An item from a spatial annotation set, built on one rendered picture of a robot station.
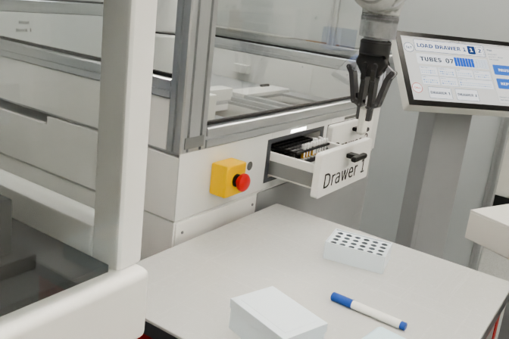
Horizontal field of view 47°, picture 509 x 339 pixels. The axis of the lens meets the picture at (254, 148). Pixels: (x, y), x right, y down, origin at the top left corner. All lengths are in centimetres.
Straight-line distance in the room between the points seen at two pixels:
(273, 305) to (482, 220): 69
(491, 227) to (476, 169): 163
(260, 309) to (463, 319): 39
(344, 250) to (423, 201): 119
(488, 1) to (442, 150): 94
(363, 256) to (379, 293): 10
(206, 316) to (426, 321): 38
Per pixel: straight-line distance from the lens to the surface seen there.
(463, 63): 232
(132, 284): 79
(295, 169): 142
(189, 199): 124
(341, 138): 177
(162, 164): 121
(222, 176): 125
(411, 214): 241
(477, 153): 307
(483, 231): 148
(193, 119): 118
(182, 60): 115
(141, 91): 73
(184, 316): 98
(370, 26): 143
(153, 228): 127
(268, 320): 89
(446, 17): 309
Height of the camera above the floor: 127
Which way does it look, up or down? 15 degrees down
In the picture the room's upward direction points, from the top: 7 degrees clockwise
